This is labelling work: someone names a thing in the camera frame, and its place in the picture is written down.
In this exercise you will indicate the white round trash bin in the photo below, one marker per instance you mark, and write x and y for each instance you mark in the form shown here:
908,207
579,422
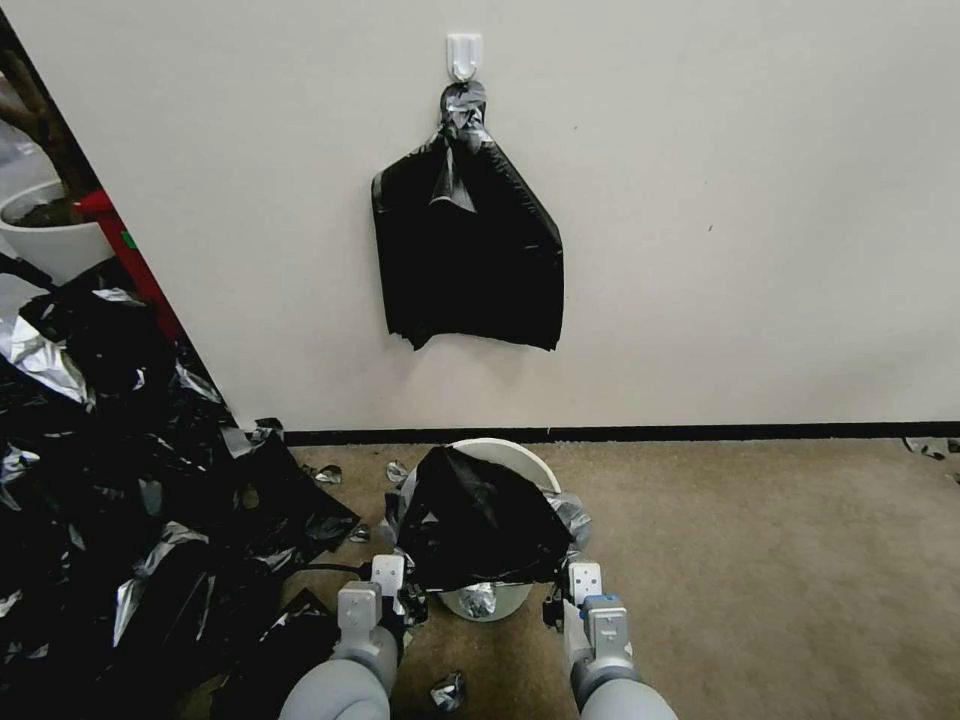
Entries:
501,457

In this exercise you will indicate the hanging bundle of black bags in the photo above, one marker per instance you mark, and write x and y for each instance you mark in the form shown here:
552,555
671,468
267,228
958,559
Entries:
465,255

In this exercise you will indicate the red box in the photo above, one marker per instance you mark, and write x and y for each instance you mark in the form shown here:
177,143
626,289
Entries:
120,240

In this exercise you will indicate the brown plant trunk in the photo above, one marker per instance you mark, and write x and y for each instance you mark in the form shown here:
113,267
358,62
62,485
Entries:
34,120

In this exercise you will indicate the white adhesive wall hook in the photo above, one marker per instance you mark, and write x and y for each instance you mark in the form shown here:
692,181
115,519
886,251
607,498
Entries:
466,52

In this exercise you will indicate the white plant pot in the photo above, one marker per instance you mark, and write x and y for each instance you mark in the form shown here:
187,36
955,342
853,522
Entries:
45,232

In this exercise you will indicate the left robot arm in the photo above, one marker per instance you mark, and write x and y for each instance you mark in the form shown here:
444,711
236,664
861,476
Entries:
349,664

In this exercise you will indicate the black baseboard strip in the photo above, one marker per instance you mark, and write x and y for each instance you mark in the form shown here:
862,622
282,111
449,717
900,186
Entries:
600,433

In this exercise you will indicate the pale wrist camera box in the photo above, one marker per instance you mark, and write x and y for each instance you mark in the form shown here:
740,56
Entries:
391,575
585,580

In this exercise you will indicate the flat black trash bag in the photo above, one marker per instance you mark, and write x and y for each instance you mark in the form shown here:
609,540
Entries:
300,510
300,630

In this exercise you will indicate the black trash bag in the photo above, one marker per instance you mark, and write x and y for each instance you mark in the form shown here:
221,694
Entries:
480,517
300,510
300,630

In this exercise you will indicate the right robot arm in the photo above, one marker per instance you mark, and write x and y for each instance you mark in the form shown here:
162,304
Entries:
609,667

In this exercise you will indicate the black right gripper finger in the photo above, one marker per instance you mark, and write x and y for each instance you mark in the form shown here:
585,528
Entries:
563,574

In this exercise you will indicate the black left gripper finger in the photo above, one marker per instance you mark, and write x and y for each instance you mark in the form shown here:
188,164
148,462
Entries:
413,574

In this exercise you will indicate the pile of black trash bags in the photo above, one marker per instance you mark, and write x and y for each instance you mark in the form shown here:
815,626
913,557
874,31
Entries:
97,465

